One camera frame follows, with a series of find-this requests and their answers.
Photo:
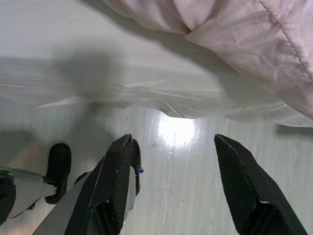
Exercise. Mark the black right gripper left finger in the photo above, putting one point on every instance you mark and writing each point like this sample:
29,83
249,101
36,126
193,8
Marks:
115,186

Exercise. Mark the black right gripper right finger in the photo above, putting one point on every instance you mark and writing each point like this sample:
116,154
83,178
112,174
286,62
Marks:
247,191

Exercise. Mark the mattress with cream sheet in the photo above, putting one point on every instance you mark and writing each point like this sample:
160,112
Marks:
73,36

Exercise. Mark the pink patterned pillow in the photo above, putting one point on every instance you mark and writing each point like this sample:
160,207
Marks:
244,36

